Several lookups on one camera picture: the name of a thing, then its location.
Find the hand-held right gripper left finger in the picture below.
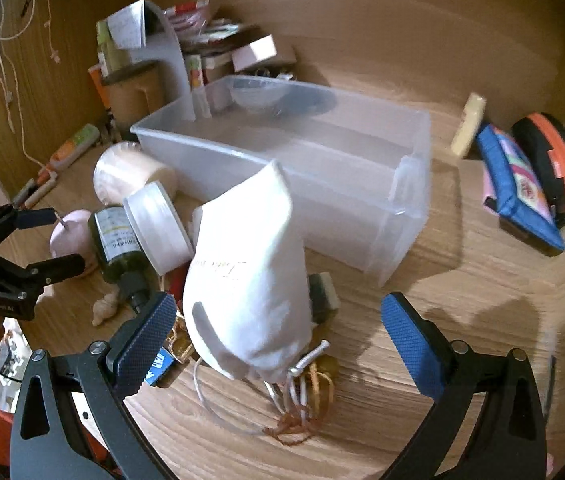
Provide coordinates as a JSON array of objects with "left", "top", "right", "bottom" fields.
[{"left": 10, "top": 291, "right": 178, "bottom": 480}]

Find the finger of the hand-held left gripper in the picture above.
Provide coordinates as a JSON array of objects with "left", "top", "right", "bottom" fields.
[
  {"left": 0, "top": 204, "right": 58, "bottom": 255},
  {"left": 11, "top": 254, "right": 86, "bottom": 292}
]

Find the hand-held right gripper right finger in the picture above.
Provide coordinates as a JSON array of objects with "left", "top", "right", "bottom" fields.
[{"left": 381, "top": 291, "right": 548, "bottom": 480}]

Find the dark green bottle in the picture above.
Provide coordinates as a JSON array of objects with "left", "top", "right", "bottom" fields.
[{"left": 87, "top": 205, "right": 156, "bottom": 313}]

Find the cream cylindrical jar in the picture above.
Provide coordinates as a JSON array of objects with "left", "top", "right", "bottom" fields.
[{"left": 93, "top": 142, "right": 179, "bottom": 206}]

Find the frosted translucent pouch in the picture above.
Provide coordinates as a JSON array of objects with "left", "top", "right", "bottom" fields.
[{"left": 123, "top": 181, "right": 196, "bottom": 275}]

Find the white drawstring pouch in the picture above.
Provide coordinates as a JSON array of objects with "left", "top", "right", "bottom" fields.
[{"left": 182, "top": 159, "right": 333, "bottom": 436}]

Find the reddish brown cord tassel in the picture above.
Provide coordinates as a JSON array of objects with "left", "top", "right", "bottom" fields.
[{"left": 262, "top": 410, "right": 323, "bottom": 447}]

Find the clear plastic storage box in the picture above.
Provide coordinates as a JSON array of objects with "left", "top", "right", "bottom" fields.
[{"left": 130, "top": 74, "right": 433, "bottom": 288}]

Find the wooden desktop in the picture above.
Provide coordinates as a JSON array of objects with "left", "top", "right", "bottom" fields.
[{"left": 0, "top": 0, "right": 565, "bottom": 480}]

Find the white marker pen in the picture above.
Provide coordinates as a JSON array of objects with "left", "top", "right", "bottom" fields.
[{"left": 12, "top": 170, "right": 58, "bottom": 208}]

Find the blue packet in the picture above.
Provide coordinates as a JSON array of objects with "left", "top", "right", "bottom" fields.
[{"left": 145, "top": 347, "right": 183, "bottom": 388}]

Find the pink candle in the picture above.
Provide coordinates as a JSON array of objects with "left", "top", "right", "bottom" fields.
[{"left": 50, "top": 209, "right": 98, "bottom": 278}]

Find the gold ornament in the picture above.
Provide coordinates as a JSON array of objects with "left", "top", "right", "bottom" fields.
[{"left": 170, "top": 310, "right": 201, "bottom": 362}]

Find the small seashell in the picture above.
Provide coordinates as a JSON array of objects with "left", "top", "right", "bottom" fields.
[{"left": 91, "top": 294, "right": 119, "bottom": 326}]

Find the red card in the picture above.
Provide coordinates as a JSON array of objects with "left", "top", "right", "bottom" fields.
[{"left": 170, "top": 265, "right": 189, "bottom": 302}]

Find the green orange tube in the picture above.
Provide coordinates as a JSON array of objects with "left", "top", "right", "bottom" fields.
[{"left": 48, "top": 124, "right": 100, "bottom": 171}]

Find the orange book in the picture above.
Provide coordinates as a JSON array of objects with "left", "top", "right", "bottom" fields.
[{"left": 87, "top": 65, "right": 110, "bottom": 108}]

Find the brown wooden box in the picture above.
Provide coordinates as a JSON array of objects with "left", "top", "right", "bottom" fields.
[{"left": 101, "top": 60, "right": 163, "bottom": 133}]

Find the blue zip pouch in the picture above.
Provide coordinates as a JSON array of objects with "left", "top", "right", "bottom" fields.
[{"left": 476, "top": 124, "right": 565, "bottom": 256}]

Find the white paper receipt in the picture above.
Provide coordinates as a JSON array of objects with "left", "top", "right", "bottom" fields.
[{"left": 96, "top": 1, "right": 146, "bottom": 51}]

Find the macaron printed packet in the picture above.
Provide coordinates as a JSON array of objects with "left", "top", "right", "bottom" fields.
[{"left": 185, "top": 54, "right": 206, "bottom": 88}]

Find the black orange round case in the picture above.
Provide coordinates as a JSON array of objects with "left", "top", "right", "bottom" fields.
[{"left": 511, "top": 112, "right": 565, "bottom": 223}]

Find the pile of packets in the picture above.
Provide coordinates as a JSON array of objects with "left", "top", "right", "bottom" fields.
[{"left": 165, "top": 0, "right": 243, "bottom": 52}]

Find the pink white box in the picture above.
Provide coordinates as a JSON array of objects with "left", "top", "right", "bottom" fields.
[{"left": 231, "top": 35, "right": 297, "bottom": 73}]

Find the gold cord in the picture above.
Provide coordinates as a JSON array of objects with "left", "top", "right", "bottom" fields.
[{"left": 302, "top": 355, "right": 339, "bottom": 411}]

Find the white cable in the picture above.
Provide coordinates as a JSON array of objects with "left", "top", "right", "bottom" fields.
[{"left": 0, "top": 0, "right": 58, "bottom": 171}]

